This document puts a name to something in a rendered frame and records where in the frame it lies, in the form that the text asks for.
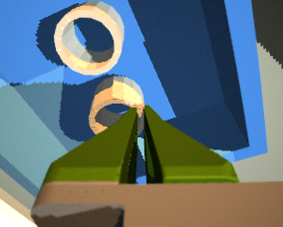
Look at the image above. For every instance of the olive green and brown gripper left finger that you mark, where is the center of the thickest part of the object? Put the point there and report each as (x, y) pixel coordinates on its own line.
(110, 155)

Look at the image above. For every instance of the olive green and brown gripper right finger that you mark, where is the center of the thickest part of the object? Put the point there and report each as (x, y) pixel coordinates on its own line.
(172, 156)

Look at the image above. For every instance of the tan hollow cylinder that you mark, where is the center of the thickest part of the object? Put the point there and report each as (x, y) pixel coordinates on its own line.
(74, 54)
(115, 90)

